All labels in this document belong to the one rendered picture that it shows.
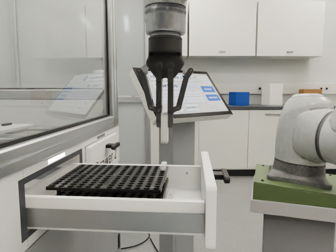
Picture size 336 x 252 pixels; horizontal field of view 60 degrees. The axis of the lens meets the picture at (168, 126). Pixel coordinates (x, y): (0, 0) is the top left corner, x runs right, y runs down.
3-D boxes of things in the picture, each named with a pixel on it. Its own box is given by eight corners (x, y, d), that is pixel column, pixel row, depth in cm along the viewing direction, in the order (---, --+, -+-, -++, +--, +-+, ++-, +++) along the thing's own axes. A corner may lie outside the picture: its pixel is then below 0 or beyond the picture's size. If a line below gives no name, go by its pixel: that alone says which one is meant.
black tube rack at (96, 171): (168, 191, 72) (168, 165, 71) (160, 223, 55) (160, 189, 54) (81, 188, 74) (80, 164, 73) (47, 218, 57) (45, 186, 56)
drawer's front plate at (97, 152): (118, 161, 111) (117, 132, 110) (92, 185, 82) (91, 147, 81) (113, 161, 111) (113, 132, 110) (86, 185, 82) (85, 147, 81)
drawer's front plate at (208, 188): (206, 191, 77) (207, 150, 76) (215, 250, 49) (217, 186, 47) (200, 191, 77) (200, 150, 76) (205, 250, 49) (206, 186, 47)
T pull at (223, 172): (226, 173, 65) (226, 167, 65) (230, 184, 58) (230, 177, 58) (209, 173, 66) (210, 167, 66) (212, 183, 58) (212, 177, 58)
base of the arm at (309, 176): (323, 174, 104) (325, 158, 104) (332, 190, 84) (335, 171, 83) (270, 165, 111) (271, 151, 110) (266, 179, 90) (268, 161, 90)
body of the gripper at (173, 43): (185, 39, 68) (184, 79, 69) (148, 39, 68) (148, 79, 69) (184, 32, 60) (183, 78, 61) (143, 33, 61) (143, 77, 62)
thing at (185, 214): (200, 188, 76) (200, 165, 75) (204, 236, 50) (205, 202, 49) (51, 184, 79) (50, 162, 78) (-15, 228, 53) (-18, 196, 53)
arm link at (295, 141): (295, 155, 106) (303, 94, 104) (345, 167, 90) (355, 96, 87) (262, 156, 98) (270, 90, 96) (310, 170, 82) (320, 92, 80)
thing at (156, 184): (168, 168, 72) (168, 166, 71) (160, 193, 54) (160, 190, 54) (160, 168, 72) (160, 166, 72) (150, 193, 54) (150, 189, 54)
